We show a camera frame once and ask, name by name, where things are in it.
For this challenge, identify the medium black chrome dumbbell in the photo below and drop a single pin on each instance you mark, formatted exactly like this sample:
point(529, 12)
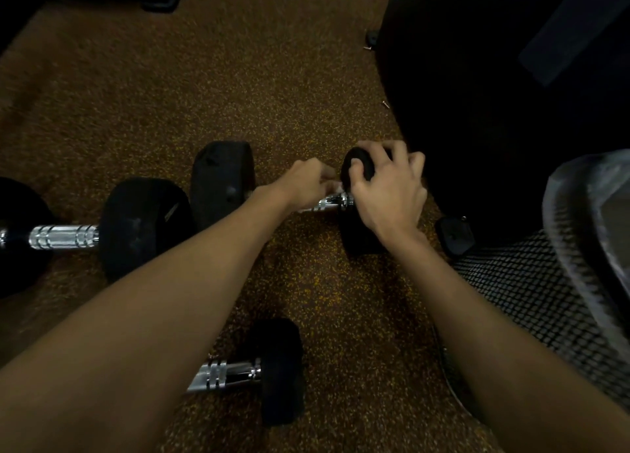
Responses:
point(142, 226)

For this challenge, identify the person's right hand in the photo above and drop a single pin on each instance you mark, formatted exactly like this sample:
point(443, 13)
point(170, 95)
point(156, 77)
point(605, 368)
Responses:
point(394, 196)

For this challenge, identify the person's right forearm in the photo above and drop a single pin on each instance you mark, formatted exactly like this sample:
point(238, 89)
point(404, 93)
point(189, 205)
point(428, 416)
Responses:
point(507, 359)

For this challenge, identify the clear plastic bin liner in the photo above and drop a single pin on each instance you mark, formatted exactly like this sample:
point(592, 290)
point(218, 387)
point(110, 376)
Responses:
point(590, 231)

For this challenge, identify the black bulky equipment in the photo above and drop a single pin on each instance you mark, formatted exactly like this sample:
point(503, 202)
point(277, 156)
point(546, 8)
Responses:
point(492, 88)

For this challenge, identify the white wet wipe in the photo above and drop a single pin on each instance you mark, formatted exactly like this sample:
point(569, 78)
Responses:
point(338, 188)

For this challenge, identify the person's left forearm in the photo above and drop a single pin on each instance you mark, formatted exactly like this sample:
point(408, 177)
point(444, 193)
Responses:
point(128, 334)

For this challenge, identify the person's left hand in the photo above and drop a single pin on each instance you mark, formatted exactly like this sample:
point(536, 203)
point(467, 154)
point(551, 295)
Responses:
point(305, 182)

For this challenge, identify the large black chrome dumbbell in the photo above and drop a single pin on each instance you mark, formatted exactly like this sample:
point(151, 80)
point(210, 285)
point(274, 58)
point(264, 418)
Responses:
point(221, 182)

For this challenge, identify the small black chrome dumbbell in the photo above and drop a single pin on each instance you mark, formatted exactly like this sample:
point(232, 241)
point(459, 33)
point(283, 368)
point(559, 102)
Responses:
point(280, 369)

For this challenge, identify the black mesh waste basket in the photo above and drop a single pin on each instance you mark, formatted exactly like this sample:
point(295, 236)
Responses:
point(541, 300)

